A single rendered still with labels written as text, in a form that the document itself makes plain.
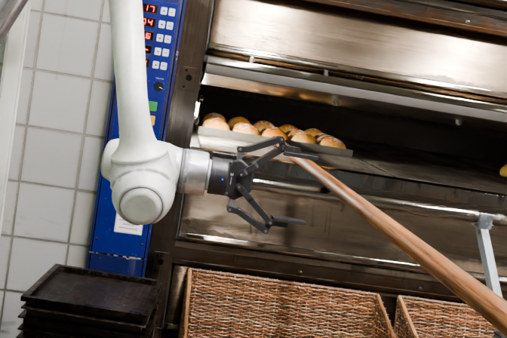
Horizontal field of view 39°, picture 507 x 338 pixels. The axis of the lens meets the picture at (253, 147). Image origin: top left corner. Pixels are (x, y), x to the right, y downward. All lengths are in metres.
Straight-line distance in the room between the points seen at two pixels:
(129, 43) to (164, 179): 0.25
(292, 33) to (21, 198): 0.87
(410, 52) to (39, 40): 1.01
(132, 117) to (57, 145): 0.77
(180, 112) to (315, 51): 0.41
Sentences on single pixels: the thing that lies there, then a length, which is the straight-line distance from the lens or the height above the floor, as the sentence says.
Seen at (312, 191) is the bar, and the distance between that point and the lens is 1.62.
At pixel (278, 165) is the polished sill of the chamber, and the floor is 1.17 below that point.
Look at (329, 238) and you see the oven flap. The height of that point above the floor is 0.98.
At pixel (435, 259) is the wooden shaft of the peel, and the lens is 0.97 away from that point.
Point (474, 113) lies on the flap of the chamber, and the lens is 1.96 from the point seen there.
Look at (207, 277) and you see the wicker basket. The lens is 2.00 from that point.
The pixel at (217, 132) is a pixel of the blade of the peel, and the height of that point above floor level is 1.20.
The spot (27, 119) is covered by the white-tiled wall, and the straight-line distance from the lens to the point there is 2.00.
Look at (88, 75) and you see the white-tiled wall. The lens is 1.96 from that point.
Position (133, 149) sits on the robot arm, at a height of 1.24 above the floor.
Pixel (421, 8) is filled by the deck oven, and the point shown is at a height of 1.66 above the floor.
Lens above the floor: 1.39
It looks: 5 degrees down
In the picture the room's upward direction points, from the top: 9 degrees clockwise
